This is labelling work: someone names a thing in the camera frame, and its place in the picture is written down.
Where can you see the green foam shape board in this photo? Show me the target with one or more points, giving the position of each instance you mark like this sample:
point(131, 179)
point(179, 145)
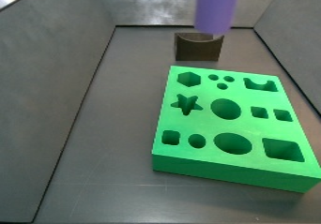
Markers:
point(227, 128)

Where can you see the black curved holder stand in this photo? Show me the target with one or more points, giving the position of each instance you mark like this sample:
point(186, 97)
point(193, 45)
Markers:
point(197, 47)

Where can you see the purple cylinder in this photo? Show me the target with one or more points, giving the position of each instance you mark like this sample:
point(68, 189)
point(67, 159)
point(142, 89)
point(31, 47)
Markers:
point(213, 16)

